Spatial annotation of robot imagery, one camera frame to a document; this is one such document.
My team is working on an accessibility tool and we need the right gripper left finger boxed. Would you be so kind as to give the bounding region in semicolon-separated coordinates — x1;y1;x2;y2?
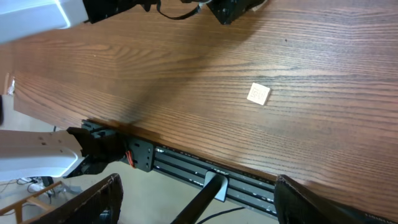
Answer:
32;173;124;224

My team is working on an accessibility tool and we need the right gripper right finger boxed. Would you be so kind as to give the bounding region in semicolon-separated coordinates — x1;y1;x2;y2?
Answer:
274;175;397;224

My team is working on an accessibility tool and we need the white E letter block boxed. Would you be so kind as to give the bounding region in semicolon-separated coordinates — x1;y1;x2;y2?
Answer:
247;83;271;106

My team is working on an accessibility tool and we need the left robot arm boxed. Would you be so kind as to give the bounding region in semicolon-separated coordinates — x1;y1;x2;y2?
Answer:
1;0;267;44

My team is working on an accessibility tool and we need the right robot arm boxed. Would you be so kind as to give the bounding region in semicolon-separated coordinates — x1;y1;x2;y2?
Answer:
1;124;386;223

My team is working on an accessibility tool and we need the wooden chair frame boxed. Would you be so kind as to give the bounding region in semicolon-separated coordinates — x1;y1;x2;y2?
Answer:
1;181;62;224

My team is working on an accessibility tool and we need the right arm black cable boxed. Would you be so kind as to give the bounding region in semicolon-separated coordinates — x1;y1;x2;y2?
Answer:
195;207;246;224

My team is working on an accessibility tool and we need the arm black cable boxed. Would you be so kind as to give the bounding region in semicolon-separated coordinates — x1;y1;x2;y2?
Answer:
195;207;246;224
155;0;203;21

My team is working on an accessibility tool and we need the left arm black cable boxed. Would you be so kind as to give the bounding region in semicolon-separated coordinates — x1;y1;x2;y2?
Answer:
155;0;203;21

